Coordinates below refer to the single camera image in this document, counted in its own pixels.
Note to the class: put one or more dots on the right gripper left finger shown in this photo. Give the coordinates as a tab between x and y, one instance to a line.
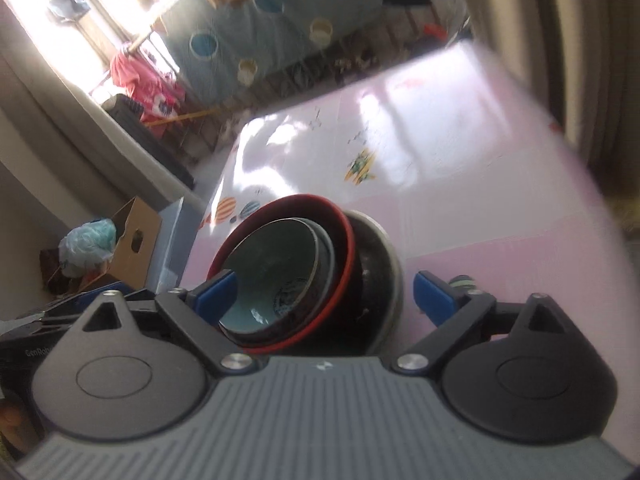
194	316

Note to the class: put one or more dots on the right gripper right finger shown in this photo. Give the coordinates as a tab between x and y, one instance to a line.
458	312

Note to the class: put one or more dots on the large steel plate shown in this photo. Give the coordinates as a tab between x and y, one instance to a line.
379	303

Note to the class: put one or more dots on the grey-green ceramic bowl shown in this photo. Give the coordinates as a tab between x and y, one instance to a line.
251	317

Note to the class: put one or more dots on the black red lacquer bowl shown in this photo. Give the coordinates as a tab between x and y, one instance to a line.
326	330

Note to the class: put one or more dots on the small dark green bowl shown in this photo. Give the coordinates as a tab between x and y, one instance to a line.
304	271

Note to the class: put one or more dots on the person's left hand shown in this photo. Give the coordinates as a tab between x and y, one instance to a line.
13	429

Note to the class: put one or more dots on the grey storage box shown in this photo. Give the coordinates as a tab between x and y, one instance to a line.
178	227

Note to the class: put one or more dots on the brown cardboard box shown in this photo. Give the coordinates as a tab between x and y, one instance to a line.
137	226

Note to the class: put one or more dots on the teal plastic bag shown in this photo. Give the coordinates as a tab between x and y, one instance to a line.
87	247

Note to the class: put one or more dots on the yellow broom stick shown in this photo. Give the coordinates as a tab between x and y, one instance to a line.
215	111

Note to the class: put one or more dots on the pink hanging clothes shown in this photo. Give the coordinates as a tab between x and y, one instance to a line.
159	95

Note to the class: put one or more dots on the blue dotted hanging blanket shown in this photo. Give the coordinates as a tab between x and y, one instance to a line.
219	51

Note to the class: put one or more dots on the red plastic bag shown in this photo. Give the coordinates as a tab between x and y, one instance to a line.
436	32

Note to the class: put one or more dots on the beige curtain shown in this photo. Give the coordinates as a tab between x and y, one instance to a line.
580	58

